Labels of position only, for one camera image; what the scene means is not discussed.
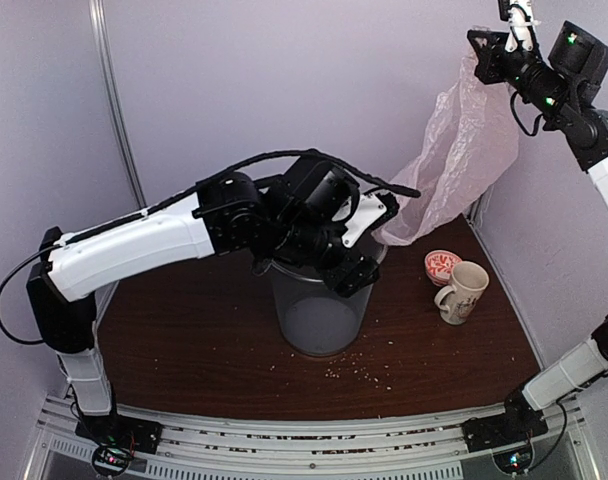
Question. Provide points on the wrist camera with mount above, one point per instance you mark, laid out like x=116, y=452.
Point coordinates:
x=368, y=212
x=520, y=18

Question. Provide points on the right aluminium corner post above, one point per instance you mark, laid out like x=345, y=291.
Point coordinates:
x=476, y=211

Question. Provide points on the left aluminium corner post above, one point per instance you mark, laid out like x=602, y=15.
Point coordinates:
x=102, y=42

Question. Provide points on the red patterned bowl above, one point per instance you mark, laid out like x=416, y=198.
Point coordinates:
x=439, y=265

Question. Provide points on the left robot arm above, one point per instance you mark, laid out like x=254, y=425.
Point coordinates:
x=313, y=215

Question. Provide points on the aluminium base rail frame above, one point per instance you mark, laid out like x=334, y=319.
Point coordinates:
x=429, y=446

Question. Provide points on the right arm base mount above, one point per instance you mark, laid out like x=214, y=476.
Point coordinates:
x=499, y=435

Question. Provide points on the grey mesh trash bin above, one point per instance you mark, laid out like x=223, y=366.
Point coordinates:
x=312, y=319

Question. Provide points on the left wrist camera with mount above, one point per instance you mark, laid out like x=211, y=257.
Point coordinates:
x=368, y=212

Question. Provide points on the pink plastic trash bag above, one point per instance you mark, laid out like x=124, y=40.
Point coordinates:
x=470, y=140

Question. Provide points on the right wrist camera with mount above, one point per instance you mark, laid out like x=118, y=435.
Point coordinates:
x=520, y=18

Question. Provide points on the cream patterned mug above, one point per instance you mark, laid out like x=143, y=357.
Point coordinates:
x=458, y=298

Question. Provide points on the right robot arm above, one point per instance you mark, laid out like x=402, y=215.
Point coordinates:
x=562, y=87

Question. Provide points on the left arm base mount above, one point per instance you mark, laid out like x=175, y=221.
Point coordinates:
x=118, y=440

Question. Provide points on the aluminium corner post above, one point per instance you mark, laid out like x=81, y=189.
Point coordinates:
x=476, y=211
x=102, y=42

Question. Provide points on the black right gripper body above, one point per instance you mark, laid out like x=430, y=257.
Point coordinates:
x=492, y=70

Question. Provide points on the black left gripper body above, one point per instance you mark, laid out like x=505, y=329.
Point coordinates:
x=346, y=278

